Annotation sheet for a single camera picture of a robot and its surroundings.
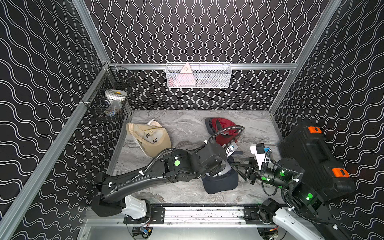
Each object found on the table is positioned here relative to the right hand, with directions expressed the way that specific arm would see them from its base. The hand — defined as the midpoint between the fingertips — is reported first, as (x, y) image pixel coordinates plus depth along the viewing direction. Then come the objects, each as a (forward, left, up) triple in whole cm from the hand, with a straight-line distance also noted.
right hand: (233, 161), depth 61 cm
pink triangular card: (+52, +22, +7) cm, 57 cm away
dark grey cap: (+39, +7, -22) cm, 45 cm away
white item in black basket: (+34, +61, +3) cm, 70 cm away
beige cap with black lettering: (+27, +44, -25) cm, 58 cm away
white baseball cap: (+41, +46, -23) cm, 66 cm away
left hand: (+2, +5, +4) cm, 7 cm away
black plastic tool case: (+13, -40, -8) cm, 43 cm away
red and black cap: (+32, -6, -27) cm, 42 cm away
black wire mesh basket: (+55, +69, +5) cm, 88 cm away
